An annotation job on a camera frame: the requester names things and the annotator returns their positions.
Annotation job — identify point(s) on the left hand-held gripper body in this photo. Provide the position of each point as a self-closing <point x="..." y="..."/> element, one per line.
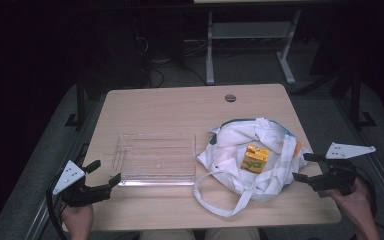
<point x="80" y="191"/>

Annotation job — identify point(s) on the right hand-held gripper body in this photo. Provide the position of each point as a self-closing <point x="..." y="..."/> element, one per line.
<point x="338" y="173"/>

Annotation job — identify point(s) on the clear plastic tray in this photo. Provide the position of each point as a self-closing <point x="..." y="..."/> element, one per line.
<point x="156" y="159"/>

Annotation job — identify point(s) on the yellow drink carton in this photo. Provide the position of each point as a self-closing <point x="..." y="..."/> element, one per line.
<point x="255" y="159"/>

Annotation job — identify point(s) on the white cloth tote bag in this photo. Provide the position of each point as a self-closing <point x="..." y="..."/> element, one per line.
<point x="233" y="173"/>

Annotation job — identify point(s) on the person's left hand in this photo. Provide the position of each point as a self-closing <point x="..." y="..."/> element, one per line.
<point x="78" y="220"/>

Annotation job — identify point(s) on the person's right hand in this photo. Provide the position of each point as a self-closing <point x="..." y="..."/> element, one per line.
<point x="355" y="206"/>

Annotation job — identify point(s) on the black metal stand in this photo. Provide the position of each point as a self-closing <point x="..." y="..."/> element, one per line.
<point x="358" y="103"/>
<point x="78" y="103"/>

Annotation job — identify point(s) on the white metal desk frame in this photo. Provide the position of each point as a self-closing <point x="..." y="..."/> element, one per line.
<point x="246" y="40"/>

